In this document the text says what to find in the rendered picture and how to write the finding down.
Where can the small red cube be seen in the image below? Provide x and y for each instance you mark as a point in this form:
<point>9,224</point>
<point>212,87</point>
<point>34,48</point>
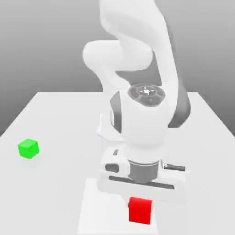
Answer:
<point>139,211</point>

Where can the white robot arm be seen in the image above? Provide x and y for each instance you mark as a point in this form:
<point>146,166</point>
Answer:
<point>141,117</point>

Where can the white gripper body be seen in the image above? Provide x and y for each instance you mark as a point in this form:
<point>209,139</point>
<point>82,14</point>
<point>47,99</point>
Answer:
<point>139,190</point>

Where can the small green cube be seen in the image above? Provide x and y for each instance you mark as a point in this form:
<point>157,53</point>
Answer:
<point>28,149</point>

